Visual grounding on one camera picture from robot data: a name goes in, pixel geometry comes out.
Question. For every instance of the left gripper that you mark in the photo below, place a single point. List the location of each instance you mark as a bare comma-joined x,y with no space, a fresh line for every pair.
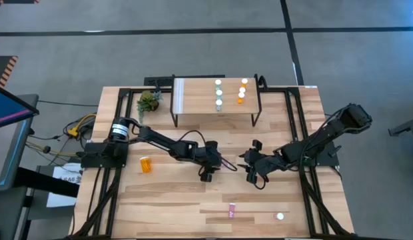
211,160

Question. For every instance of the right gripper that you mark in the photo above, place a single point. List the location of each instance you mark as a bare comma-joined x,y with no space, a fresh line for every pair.
259,160

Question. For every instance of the pink medicine bottle white cap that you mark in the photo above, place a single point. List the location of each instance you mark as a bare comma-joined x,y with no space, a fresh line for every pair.
229,164
232,210
279,216

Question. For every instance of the green medicine bottle white cap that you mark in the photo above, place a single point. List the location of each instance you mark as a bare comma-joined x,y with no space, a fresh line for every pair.
218,82
218,102
219,92

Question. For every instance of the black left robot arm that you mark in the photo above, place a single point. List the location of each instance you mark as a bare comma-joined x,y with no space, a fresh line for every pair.
160,140

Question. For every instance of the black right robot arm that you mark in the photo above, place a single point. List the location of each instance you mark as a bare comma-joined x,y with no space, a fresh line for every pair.
326,133

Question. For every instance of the wooden shelf black legs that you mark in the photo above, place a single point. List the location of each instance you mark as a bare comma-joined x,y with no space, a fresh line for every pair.
196,96

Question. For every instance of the green potted plant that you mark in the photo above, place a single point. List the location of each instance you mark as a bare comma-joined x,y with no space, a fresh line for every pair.
148,101

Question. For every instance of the black power strip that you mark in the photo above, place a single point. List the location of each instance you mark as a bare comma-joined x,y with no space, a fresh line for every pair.
158,81

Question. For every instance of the white printed paper sheet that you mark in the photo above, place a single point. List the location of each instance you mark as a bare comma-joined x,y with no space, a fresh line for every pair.
60,201

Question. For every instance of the grey monitor cart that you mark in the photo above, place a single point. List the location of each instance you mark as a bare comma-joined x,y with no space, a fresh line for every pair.
13,160

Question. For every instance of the computer monitor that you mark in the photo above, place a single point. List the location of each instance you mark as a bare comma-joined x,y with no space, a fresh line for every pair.
6,108

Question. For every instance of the black mat hazard-striped edge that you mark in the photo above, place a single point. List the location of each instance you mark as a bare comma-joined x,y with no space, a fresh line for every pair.
0,70

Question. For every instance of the black aluminium table frame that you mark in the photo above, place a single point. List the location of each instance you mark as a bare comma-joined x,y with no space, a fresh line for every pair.
124,90

